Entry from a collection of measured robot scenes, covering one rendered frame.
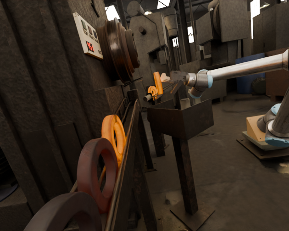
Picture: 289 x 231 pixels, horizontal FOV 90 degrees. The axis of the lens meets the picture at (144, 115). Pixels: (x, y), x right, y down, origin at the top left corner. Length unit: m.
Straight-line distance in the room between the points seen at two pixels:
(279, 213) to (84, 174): 1.10
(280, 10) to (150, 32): 3.49
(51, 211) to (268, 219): 1.09
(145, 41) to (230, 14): 2.12
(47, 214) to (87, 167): 0.12
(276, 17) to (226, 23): 1.60
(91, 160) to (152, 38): 3.75
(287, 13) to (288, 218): 5.35
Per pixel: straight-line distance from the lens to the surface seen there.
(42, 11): 0.92
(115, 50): 1.05
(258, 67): 1.14
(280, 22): 5.83
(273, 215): 1.22
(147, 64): 3.93
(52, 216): 0.26
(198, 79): 1.05
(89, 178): 0.35
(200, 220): 1.11
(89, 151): 0.36
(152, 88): 1.71
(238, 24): 4.84
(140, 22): 4.13
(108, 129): 0.50
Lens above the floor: 0.87
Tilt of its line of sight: 14 degrees down
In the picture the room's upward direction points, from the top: 13 degrees counter-clockwise
